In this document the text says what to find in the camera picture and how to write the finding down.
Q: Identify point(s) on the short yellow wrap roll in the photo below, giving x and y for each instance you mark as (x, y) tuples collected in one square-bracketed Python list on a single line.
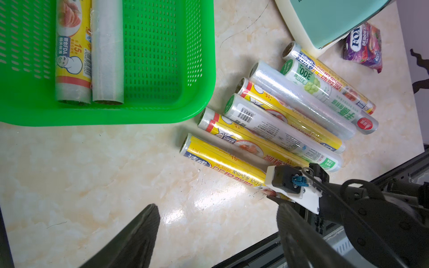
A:
[(73, 55)]

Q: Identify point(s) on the mint green toaster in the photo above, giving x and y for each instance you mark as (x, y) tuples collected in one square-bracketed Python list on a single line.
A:
[(316, 25)]

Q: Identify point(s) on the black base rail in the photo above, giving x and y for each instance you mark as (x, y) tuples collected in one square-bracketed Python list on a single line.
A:
[(268, 253)]

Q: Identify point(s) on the plain clear wrap roll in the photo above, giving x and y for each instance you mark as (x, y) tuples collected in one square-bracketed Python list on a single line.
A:
[(274, 83), (107, 52)]

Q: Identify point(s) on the green plastic basket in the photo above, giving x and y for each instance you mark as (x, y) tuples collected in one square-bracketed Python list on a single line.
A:
[(169, 65)]

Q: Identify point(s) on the purple Fox's candy bag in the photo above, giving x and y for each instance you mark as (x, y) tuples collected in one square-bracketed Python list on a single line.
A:
[(363, 45)]

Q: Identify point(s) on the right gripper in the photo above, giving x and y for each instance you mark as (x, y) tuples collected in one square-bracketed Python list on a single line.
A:
[(390, 229)]

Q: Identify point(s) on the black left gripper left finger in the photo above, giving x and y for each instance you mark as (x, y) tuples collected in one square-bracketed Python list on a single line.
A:
[(133, 246)]

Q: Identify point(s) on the clear white-label wrap roll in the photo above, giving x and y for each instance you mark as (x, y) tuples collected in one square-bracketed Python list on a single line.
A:
[(273, 129)]

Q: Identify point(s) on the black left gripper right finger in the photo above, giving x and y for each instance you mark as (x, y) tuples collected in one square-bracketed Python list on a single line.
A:
[(302, 246)]

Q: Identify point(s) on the green-label wrap roll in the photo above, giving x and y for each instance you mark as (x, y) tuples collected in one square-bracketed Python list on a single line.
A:
[(300, 75)]

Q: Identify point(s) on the yellow red wrap roll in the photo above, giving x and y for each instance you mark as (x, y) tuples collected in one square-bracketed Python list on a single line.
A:
[(294, 51)]

